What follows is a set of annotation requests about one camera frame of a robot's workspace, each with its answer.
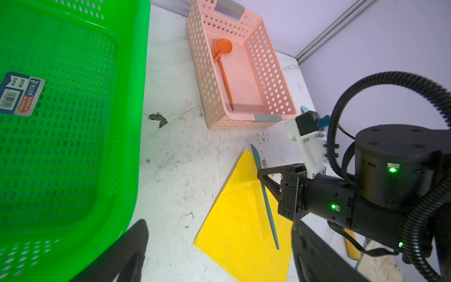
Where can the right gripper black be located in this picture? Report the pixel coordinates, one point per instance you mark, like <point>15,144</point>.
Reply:
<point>328,197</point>

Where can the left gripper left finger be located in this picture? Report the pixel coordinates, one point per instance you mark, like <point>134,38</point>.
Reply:
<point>122,261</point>

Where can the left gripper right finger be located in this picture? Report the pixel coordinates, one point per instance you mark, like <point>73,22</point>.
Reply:
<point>315,261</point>

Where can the teal plastic knife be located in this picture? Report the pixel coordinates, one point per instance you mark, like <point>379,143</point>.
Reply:
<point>257,160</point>

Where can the yellow paper napkin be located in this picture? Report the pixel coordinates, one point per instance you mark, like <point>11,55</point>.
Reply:
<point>237,235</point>

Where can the pink plastic basket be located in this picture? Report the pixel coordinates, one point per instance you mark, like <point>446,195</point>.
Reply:
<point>244,86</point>

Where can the green plastic basket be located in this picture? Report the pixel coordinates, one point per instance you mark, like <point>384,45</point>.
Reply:
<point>72,89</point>

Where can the orange plastic fork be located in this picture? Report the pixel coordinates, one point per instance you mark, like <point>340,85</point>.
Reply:
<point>215,47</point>

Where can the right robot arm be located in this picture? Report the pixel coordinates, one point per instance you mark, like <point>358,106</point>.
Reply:
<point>393,186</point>

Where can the blue yellow garden rake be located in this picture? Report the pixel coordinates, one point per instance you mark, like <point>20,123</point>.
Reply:
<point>352,250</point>

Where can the cream work glove right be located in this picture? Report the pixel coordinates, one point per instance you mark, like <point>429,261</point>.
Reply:
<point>379,269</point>

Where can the light blue garden trowel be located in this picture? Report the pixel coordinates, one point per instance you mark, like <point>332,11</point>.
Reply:
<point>313,116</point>

